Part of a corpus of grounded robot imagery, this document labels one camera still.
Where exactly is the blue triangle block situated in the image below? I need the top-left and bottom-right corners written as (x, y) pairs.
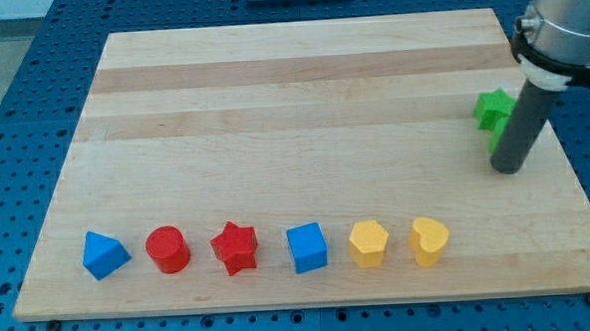
top-left (83, 231), bottom-right (132, 281)

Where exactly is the blue cube block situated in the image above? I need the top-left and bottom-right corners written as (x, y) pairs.
top-left (286, 222), bottom-right (328, 274)

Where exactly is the green block behind rod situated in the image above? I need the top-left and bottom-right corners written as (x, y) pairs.
top-left (487, 117), bottom-right (509, 153)

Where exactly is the wooden board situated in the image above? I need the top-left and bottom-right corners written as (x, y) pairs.
top-left (13, 8), bottom-right (590, 322)

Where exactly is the yellow hexagon block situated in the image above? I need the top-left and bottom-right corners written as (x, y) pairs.
top-left (348, 220), bottom-right (389, 268)

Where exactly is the yellow heart block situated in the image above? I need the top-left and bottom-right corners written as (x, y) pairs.
top-left (409, 216), bottom-right (449, 268)

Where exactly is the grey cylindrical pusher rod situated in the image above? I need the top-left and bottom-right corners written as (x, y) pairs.
top-left (490, 81), bottom-right (562, 174)

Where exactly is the green star block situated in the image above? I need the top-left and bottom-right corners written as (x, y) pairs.
top-left (473, 89), bottom-right (515, 131)

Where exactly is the red cylinder block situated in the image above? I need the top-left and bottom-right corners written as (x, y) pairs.
top-left (145, 225), bottom-right (191, 274)

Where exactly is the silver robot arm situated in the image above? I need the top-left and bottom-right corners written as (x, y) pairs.
top-left (511, 0), bottom-right (590, 93)

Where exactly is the red star block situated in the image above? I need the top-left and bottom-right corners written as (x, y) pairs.
top-left (210, 221), bottom-right (258, 276)

